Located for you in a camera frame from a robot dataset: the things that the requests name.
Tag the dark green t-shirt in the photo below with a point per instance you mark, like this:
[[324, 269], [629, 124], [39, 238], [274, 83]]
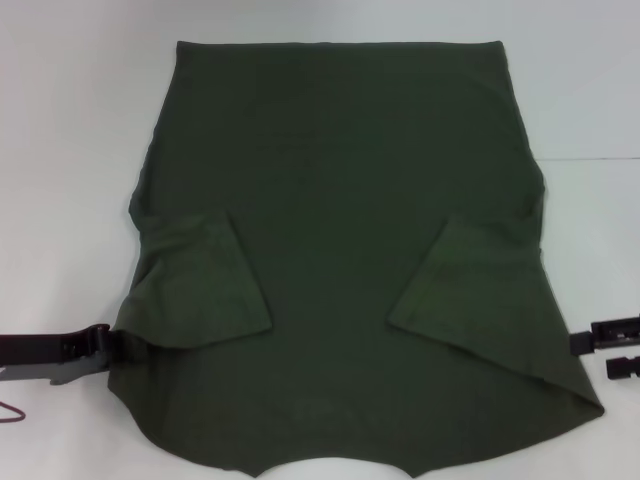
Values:
[[325, 200]]

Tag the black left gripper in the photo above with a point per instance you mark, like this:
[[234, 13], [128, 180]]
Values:
[[35, 347]]

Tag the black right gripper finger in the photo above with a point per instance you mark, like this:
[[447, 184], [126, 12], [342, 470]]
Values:
[[610, 337], [622, 370]]

